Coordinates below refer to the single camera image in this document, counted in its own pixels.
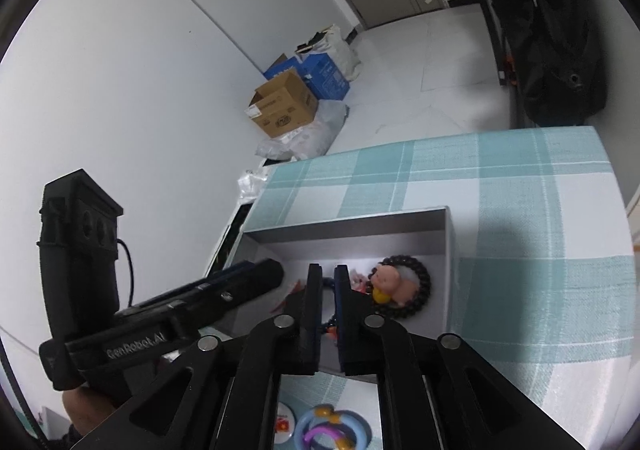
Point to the person's left hand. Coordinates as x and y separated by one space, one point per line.
85 410

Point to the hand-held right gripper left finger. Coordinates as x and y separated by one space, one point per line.
312 310

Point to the white round badge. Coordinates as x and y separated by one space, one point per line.
285 417

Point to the white sack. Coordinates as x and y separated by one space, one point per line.
345 52

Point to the black jacket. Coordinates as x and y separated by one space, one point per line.
550 30

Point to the brown cardboard box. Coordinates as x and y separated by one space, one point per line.
285 105

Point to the crumpled clear plastic bag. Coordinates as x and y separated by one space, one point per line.
250 185

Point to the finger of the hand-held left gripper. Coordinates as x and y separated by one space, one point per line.
235 272
260 282

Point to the blue cardboard box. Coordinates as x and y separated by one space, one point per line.
327 75

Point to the black coat rack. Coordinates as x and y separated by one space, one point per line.
495 40

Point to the pink pig toy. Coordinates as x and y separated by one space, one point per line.
392 280

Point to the grey cardboard box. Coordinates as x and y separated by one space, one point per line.
350 240

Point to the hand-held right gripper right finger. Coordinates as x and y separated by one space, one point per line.
344 320

